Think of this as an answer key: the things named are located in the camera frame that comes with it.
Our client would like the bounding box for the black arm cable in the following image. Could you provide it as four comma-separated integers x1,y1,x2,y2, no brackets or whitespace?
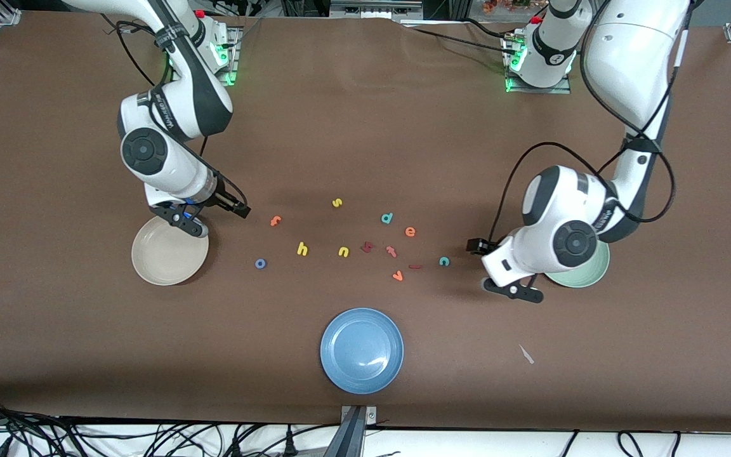
102,18,252,213
489,0,690,242

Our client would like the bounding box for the grey metal camera bracket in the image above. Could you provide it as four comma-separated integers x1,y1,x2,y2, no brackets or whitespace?
340,405,378,457

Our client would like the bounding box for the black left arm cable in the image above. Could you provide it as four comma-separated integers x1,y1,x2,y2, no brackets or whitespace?
489,0,690,242

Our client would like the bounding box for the grey power strip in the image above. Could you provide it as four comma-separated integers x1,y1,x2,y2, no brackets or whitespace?
329,0,423,20

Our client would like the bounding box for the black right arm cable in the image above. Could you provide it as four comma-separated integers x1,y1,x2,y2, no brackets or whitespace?
102,18,252,213

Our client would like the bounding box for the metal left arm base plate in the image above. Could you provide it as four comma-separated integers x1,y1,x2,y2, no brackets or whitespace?
502,35,572,95

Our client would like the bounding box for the black base power cable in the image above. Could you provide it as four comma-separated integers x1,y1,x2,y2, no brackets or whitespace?
464,18,525,42
402,25,515,56

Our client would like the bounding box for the beige round plate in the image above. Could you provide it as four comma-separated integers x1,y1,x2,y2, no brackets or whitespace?
131,215,209,286

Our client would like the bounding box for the pale green round plate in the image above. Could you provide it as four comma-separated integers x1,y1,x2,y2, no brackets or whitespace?
543,238,610,289

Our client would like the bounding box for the brown table cover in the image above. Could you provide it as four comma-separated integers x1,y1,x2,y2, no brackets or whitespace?
0,11,731,434

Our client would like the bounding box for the black floor cable bundle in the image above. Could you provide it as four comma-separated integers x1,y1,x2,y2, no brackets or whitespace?
0,395,214,457

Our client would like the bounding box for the blue round plate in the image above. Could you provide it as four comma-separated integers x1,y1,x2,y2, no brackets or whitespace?
320,308,404,395

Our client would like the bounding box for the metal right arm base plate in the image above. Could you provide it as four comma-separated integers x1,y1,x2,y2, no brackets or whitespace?
210,27,240,86

